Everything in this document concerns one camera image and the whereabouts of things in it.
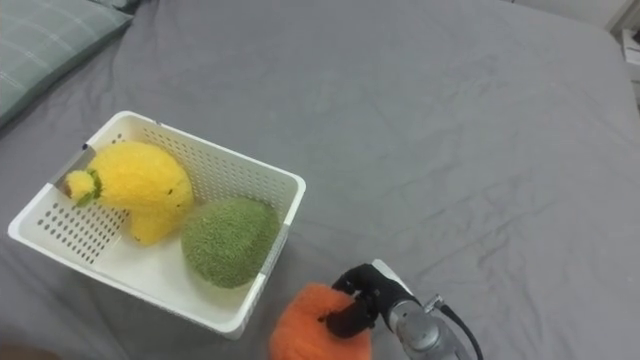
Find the orange fruit soft toy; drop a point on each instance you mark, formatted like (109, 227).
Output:
(305, 327)

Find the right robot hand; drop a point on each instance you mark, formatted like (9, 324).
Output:
(370, 292)

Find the green checked pillow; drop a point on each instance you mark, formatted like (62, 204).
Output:
(45, 45)

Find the white perforated plastic basket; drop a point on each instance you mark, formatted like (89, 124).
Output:
(150, 270)

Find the grey bed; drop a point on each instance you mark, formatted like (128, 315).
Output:
(425, 150)

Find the green fruit soft toy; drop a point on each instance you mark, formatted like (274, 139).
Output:
(230, 242)

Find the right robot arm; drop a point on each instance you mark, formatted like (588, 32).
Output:
(425, 335)

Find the yellow fruit soft toy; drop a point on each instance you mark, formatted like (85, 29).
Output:
(140, 187)

